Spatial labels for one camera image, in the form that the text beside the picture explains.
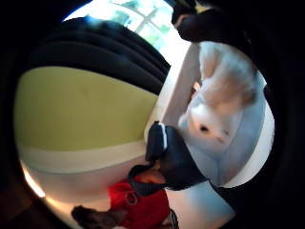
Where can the white plush soft toy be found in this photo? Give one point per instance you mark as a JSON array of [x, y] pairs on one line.
[[216, 105]]

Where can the the person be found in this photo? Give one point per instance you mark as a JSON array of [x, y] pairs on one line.
[[143, 206]]

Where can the window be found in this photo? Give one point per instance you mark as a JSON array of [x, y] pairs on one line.
[[143, 22]]

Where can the white box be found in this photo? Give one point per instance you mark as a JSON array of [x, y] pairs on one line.
[[249, 136]]

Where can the black sofa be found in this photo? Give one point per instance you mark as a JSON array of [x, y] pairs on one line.
[[95, 54]]

